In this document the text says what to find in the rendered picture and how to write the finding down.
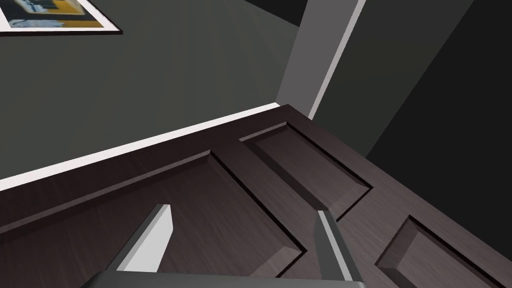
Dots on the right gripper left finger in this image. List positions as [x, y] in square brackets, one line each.
[150, 244]

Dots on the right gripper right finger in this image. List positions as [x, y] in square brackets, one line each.
[334, 252]

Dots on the dark brown panelled door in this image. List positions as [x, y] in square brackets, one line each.
[240, 188]

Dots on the white framed wall picture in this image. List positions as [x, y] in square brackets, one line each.
[52, 16]

